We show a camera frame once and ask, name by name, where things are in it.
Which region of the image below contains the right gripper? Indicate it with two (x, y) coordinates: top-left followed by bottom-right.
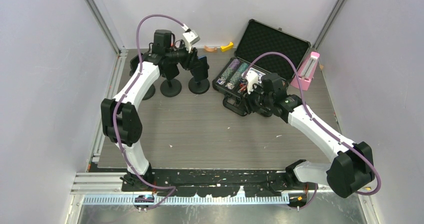
(238, 81), (274, 114)

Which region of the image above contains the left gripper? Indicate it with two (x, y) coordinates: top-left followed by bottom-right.
(165, 41), (202, 71)

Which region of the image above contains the blue smartphone face down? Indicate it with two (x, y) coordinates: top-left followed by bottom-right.
(190, 56), (209, 82)

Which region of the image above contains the small-clamp black phone stand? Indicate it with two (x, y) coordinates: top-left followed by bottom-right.
(188, 78), (210, 95)

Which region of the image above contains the black smartphone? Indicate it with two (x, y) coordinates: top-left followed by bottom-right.
(129, 55), (140, 77)

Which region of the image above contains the dark green-edged smartphone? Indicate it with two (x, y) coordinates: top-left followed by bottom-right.
(162, 62), (180, 80)

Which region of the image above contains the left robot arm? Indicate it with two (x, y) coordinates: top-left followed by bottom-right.
(100, 29), (200, 191)

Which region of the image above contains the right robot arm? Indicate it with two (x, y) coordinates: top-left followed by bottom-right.
(243, 71), (381, 198)

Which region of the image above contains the brown wooden arch block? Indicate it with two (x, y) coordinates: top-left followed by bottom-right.
(203, 46), (218, 53)

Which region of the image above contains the yellow wooden block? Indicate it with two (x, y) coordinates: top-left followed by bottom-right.
(220, 42), (234, 52)

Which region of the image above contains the green chip stack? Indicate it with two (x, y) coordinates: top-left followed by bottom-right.
(225, 63), (249, 90)

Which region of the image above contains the purple chip stack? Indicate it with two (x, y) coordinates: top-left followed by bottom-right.
(217, 59), (240, 85)

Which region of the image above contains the black poker chip case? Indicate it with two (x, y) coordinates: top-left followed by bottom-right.
(212, 19), (312, 117)

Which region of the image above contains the pink metronome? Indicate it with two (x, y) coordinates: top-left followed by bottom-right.
(290, 52), (320, 91)

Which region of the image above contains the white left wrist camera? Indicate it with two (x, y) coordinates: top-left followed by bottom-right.
(182, 24), (200, 53)

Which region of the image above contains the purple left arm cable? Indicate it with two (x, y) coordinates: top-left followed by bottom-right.
(112, 14), (191, 211)

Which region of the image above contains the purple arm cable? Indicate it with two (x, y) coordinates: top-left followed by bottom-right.
(112, 14), (191, 211)
(241, 52), (382, 211)

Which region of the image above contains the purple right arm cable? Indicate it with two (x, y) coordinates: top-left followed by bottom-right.
(241, 52), (382, 211)

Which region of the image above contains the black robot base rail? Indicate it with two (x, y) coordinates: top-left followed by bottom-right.
(120, 167), (319, 198)

